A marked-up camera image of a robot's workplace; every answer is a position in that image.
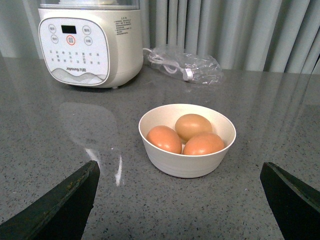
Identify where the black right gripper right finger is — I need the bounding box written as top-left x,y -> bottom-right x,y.
260,162 -> 320,240

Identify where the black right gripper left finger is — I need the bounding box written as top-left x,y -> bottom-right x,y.
0,160 -> 100,240

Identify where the brown egg bowl right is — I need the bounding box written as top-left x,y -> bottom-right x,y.
182,132 -> 225,156

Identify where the brown egg bowl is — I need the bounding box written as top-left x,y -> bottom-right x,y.
174,113 -> 213,142
146,125 -> 182,154
182,132 -> 225,156

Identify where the brown egg bowl left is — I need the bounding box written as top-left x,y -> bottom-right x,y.
146,125 -> 182,154

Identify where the brown egg bowl back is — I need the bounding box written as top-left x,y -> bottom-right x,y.
174,113 -> 213,142

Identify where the white bowl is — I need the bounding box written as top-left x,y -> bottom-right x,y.
138,103 -> 237,178

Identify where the clear plastic bag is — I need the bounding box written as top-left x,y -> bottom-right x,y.
143,44 -> 225,85

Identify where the white Joyoung cooker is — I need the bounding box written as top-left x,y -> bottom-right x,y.
38,0 -> 144,88

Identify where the white power cable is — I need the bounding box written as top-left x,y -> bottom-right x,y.
142,47 -> 194,82

